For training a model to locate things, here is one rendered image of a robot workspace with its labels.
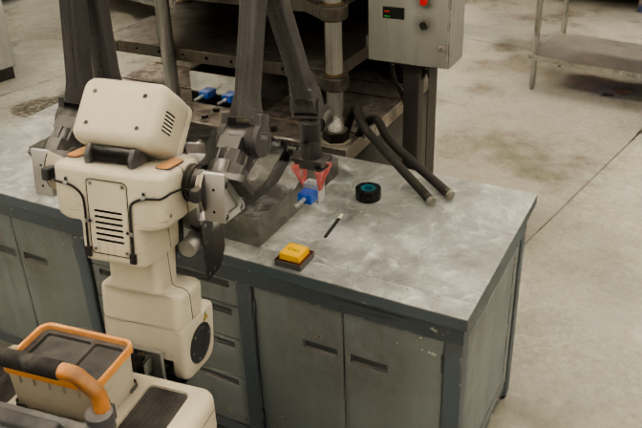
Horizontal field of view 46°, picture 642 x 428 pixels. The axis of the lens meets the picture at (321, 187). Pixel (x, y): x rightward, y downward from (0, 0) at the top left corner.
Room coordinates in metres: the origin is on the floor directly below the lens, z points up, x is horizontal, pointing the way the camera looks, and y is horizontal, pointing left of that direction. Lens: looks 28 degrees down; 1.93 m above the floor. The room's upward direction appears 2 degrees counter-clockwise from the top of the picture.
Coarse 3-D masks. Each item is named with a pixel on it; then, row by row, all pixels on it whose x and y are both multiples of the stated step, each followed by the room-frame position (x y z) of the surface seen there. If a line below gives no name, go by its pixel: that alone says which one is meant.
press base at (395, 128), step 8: (424, 96) 3.16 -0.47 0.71; (424, 104) 3.17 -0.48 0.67; (424, 112) 3.17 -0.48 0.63; (400, 120) 2.92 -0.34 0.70; (424, 120) 3.17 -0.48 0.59; (392, 128) 2.84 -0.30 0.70; (400, 128) 2.92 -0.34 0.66; (424, 128) 3.18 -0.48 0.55; (400, 136) 2.92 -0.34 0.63; (424, 136) 3.18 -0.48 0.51; (368, 144) 2.65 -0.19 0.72; (400, 144) 2.92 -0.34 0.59; (424, 144) 3.18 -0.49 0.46; (360, 152) 2.58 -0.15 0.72; (368, 152) 2.63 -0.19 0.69; (376, 152) 2.70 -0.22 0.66; (424, 152) 3.19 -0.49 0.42; (368, 160) 2.63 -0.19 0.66; (376, 160) 2.70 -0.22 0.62; (384, 160) 2.77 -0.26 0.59; (400, 160) 2.93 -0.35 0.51; (424, 160) 3.19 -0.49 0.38
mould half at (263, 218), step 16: (256, 160) 2.13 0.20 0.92; (272, 160) 2.11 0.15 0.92; (336, 160) 2.23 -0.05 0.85; (256, 176) 2.07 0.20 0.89; (288, 176) 2.04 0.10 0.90; (272, 192) 1.97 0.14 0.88; (288, 192) 1.97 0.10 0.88; (256, 208) 1.87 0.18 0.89; (272, 208) 1.88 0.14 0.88; (288, 208) 1.95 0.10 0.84; (224, 224) 1.86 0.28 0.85; (240, 224) 1.83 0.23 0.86; (256, 224) 1.81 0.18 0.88; (272, 224) 1.87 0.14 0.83; (240, 240) 1.83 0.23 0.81; (256, 240) 1.81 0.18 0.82
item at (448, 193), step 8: (400, 152) 2.26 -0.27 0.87; (408, 152) 2.25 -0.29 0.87; (408, 160) 2.22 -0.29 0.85; (416, 160) 2.20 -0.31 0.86; (416, 168) 2.18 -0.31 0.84; (424, 168) 2.16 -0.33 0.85; (424, 176) 2.14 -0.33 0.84; (432, 176) 2.12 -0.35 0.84; (432, 184) 2.10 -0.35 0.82; (440, 184) 2.08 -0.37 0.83; (440, 192) 2.06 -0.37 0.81; (448, 192) 2.04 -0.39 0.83
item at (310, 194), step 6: (312, 180) 1.90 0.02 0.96; (306, 186) 1.88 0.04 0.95; (312, 186) 1.87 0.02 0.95; (324, 186) 1.89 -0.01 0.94; (300, 192) 1.85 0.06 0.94; (306, 192) 1.85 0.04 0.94; (312, 192) 1.85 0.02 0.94; (318, 192) 1.86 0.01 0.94; (324, 192) 1.89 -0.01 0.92; (300, 198) 1.84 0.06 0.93; (306, 198) 1.83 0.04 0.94; (312, 198) 1.84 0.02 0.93; (318, 198) 1.86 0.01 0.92; (324, 198) 1.89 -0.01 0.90; (294, 204) 1.79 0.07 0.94; (300, 204) 1.81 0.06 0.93
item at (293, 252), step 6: (288, 246) 1.74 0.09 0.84; (294, 246) 1.74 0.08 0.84; (300, 246) 1.74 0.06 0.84; (306, 246) 1.74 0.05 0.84; (282, 252) 1.71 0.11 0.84; (288, 252) 1.71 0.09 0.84; (294, 252) 1.71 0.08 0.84; (300, 252) 1.71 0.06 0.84; (306, 252) 1.72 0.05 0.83; (282, 258) 1.71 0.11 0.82; (288, 258) 1.70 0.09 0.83; (294, 258) 1.69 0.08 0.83; (300, 258) 1.70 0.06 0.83
